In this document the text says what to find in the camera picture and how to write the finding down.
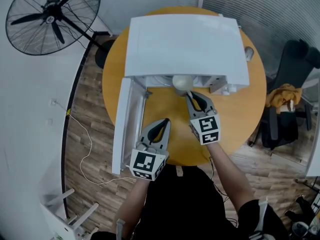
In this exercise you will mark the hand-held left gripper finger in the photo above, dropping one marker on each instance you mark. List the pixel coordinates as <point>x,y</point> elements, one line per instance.
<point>147,132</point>
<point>167,136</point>

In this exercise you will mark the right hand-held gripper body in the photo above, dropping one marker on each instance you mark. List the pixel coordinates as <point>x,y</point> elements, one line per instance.
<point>206,129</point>

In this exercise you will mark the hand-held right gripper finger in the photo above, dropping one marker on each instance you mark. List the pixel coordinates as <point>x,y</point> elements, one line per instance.
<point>192,109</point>
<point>208,104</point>

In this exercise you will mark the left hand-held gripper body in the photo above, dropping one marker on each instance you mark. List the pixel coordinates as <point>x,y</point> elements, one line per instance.
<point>147,162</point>

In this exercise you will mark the white microwave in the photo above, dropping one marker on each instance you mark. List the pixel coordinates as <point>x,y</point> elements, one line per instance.
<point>185,44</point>

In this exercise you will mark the person's left forearm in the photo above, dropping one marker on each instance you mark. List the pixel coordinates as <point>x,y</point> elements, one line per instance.
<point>132,204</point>

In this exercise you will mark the person's right forearm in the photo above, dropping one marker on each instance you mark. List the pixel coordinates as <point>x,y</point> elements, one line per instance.
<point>230,174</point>

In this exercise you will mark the person's black clothing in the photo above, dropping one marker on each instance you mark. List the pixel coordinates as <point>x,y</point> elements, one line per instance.
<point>180,204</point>

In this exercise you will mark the grey computer mouse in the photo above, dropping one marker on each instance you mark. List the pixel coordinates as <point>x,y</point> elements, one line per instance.
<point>249,54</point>

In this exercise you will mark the orange cloth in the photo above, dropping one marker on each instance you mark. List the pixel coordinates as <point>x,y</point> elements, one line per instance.
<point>280,96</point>

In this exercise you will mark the black office chair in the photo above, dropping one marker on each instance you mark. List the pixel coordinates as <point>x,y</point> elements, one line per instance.
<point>295,64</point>

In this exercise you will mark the white shelf unit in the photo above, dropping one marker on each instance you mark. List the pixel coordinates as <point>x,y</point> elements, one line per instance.
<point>56,222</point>

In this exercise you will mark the white desk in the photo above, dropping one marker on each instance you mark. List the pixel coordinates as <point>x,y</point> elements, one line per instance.
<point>315,164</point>

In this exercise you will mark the black standing fan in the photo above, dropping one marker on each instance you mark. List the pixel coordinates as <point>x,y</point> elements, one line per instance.
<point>51,16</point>

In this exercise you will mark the white wall socket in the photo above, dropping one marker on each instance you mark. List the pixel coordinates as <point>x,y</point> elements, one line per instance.
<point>53,102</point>

